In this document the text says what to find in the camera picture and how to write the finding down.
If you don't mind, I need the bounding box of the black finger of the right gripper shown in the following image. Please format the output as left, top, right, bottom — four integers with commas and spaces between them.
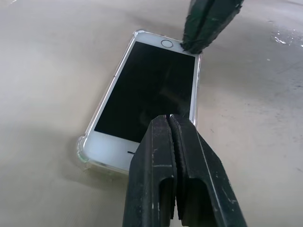
201, 0, 245, 54
180, 0, 212, 53

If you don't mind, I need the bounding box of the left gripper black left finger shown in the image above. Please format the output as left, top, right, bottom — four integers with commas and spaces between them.
122, 114, 178, 227

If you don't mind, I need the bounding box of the white smartphone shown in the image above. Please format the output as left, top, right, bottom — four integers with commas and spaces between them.
84, 31, 198, 176

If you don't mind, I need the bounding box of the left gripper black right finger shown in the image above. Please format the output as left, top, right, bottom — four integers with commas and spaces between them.
169, 113, 249, 227

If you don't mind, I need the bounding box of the clear phone case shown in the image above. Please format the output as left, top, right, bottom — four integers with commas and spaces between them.
76, 28, 202, 177

